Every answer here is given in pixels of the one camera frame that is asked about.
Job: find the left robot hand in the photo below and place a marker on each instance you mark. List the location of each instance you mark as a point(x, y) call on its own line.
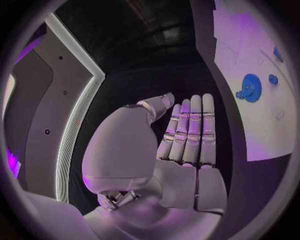
point(122, 142)

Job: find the white task board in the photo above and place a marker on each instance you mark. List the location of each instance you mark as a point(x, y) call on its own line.
point(262, 131)

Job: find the blue gear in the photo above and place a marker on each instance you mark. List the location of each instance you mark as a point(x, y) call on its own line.
point(254, 88)

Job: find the blue peg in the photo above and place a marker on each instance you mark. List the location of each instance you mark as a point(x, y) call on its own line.
point(273, 79)

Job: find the blue block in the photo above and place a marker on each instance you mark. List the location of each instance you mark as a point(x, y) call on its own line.
point(278, 54)

